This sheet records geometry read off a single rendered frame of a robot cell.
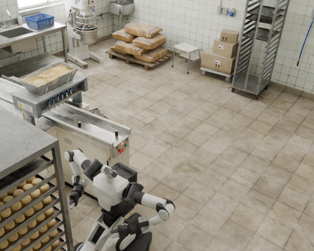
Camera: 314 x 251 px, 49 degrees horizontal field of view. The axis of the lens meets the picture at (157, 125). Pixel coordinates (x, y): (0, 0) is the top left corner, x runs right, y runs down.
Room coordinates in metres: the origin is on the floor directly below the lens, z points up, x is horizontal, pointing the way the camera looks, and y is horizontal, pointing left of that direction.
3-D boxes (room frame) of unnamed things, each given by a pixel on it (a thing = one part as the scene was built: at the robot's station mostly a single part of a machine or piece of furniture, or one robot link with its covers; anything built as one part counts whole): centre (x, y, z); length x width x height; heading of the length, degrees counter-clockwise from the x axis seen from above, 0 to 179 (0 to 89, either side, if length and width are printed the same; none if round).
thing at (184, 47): (6.48, -0.55, 0.23); 0.45 x 0.45 x 0.46; 46
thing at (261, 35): (5.58, -1.63, 1.05); 0.60 x 0.40 x 0.01; 147
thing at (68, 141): (2.90, 0.66, 0.45); 0.70 x 0.34 x 0.90; 60
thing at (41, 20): (6.01, 2.13, 0.95); 0.40 x 0.30 x 0.14; 147
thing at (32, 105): (3.16, 1.10, 1.01); 0.72 x 0.33 x 0.34; 150
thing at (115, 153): (2.72, 0.35, 0.77); 0.24 x 0.04 x 0.14; 150
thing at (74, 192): (2.03, 0.63, 0.77); 0.12 x 0.10 x 0.13; 174
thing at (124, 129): (3.34, 1.12, 0.87); 2.01 x 0.03 x 0.07; 60
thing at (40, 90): (3.16, 1.10, 1.25); 0.56 x 0.29 x 0.14; 150
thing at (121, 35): (7.01, 0.63, 0.47); 0.72 x 0.42 x 0.17; 145
